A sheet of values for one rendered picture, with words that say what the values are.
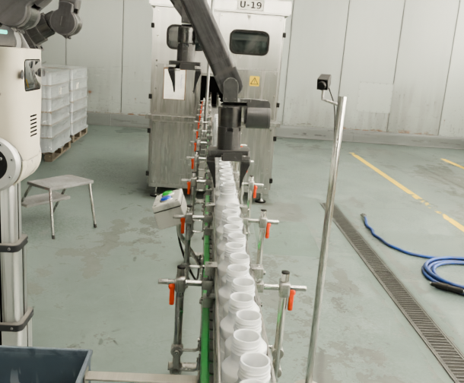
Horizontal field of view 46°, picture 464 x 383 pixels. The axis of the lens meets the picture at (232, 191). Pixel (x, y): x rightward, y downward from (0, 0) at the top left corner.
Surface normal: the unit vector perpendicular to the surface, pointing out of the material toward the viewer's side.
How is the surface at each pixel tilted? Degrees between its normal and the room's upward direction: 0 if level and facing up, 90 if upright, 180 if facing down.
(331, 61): 90
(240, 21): 90
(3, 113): 101
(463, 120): 90
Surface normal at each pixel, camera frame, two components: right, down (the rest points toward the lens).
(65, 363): 0.04, 0.24
